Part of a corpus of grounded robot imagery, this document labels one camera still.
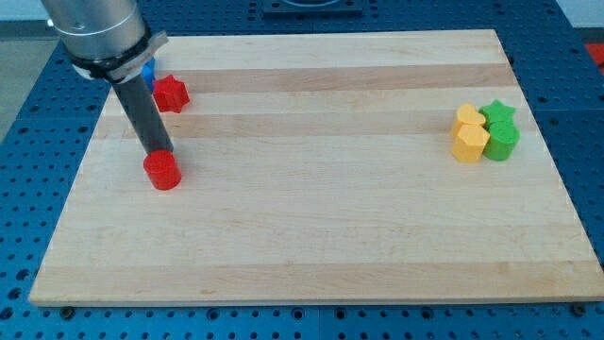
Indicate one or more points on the yellow heart block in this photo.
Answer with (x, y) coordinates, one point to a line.
(466, 114)

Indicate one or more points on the red cylinder block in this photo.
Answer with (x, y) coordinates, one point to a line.
(162, 169)

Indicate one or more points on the blue block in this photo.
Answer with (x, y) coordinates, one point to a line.
(148, 74)

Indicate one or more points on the red star block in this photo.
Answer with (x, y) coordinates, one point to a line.
(170, 94)

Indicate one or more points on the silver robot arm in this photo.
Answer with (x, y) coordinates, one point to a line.
(110, 40)

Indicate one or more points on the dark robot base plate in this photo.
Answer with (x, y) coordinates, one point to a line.
(273, 9)

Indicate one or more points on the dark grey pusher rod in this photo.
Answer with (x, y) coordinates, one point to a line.
(143, 115)

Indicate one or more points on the wooden board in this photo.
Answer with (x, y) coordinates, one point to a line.
(317, 169)

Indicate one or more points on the yellow pentagon block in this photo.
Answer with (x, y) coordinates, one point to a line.
(469, 143)

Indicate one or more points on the green cylinder block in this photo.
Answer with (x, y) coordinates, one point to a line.
(504, 137)

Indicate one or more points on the green star block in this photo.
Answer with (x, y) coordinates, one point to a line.
(497, 112)

